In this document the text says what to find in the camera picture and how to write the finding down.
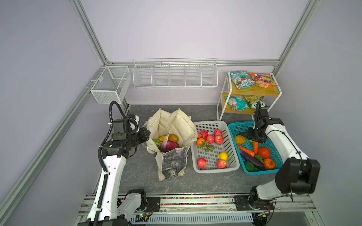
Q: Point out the red apple front left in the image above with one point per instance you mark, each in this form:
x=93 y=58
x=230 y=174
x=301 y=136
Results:
x=202 y=163

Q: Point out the cream canvas grocery bag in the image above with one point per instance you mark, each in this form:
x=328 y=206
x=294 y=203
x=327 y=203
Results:
x=173 y=163

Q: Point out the white plastic fruit basket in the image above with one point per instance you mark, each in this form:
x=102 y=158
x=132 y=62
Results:
x=211 y=157

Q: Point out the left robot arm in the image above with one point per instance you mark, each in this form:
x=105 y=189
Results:
x=124 y=135

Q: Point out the green avocado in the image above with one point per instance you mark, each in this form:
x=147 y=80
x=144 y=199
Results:
x=249 y=166

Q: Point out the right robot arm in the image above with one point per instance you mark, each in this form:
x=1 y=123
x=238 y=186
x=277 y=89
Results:
x=298 y=175

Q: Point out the red apple front right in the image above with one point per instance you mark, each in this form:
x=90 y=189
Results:
x=221 y=164

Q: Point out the yellow lemon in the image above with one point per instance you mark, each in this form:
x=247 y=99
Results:
x=223 y=156

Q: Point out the small orange persimmon with leaves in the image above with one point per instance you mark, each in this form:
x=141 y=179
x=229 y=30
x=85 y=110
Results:
x=200 y=142

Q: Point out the green Foxs snack bag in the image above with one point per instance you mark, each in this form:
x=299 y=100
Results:
x=252 y=101

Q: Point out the small white mesh basket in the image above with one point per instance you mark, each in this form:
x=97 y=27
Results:
x=112 y=84

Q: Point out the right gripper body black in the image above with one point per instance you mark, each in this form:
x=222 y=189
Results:
x=251 y=134

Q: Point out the red apple back cluster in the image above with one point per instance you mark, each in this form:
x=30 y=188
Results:
x=210 y=139

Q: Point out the wooden two-tier shelf rack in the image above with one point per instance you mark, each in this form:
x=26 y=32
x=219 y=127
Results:
x=230 y=89

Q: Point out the teal snack bag top shelf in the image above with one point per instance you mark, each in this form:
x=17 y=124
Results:
x=242 y=80

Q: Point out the teal snack bag shelf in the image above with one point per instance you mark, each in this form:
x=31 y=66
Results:
x=237 y=103
x=242 y=80

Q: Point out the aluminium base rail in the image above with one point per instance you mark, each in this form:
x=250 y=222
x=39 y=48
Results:
x=225 y=210

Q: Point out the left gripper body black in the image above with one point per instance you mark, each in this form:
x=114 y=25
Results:
x=139 y=137

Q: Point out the pink dragon fruit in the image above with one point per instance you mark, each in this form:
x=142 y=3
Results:
x=170 y=145

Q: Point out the long white wire basket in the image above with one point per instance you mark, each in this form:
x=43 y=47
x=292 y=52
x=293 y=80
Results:
x=175 y=73

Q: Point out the teal snack bag lower shelf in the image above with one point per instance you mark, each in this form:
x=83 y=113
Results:
x=237 y=103

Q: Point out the teal plastic vegetable basket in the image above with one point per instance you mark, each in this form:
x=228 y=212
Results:
x=241 y=127

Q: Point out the orange carrot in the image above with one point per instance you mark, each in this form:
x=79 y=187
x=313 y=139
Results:
x=244 y=150

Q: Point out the red tomato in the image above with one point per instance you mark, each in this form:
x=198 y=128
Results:
x=264 y=152

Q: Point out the yellow squash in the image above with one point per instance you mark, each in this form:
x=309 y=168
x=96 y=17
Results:
x=240 y=140

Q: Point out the orange snack bag top shelf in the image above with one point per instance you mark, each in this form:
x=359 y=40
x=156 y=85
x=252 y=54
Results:
x=263 y=80

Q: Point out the brown potato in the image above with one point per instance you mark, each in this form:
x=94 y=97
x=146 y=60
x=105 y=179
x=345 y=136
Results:
x=174 y=138

